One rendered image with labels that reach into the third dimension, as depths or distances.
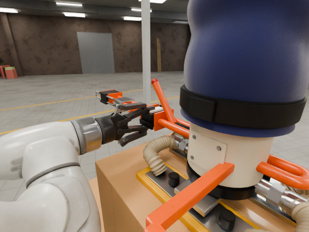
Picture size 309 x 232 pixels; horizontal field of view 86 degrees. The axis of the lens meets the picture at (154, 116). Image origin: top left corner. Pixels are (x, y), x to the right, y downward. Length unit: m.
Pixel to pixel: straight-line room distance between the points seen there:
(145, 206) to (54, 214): 0.20
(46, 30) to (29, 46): 1.63
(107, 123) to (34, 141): 0.16
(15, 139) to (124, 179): 0.27
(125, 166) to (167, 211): 0.32
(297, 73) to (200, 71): 0.13
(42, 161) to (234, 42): 0.39
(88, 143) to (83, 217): 0.16
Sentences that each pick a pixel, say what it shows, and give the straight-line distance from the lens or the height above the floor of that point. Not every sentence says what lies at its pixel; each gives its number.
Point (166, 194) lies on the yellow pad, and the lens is 0.44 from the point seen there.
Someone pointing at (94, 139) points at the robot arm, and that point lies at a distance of 0.43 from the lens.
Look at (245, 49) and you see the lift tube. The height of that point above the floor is 1.40.
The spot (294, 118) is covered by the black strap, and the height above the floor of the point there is 1.30.
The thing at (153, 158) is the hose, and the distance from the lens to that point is 0.46.
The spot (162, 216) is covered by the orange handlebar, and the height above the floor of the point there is 1.20.
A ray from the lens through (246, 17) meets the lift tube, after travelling 0.29.
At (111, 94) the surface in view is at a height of 1.23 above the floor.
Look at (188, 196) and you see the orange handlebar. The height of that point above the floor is 1.21.
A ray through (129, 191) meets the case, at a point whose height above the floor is 1.07.
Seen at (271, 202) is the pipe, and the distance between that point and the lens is 0.43.
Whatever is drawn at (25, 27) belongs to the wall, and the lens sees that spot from 15.54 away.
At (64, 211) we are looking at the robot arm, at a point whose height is 1.17.
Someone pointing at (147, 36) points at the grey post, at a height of 1.74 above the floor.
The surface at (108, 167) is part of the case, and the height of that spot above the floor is 1.07.
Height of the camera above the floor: 1.39
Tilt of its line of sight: 20 degrees down
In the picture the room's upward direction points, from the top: straight up
